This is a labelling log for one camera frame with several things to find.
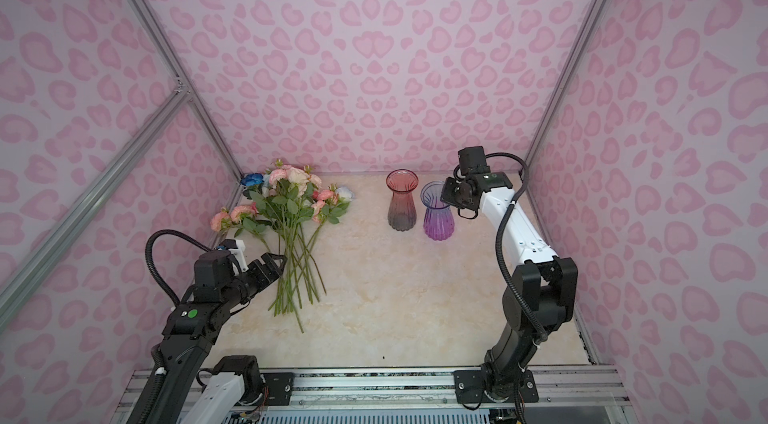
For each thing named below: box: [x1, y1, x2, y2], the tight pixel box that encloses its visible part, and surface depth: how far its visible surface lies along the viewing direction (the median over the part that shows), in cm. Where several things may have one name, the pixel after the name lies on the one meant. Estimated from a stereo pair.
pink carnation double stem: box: [269, 168, 300, 314], surface depth 103 cm
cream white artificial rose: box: [287, 166, 313, 304], surface depth 105 cm
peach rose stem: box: [307, 171, 327, 297], surface depth 106 cm
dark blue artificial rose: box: [240, 173, 264, 187], surface depth 106 cm
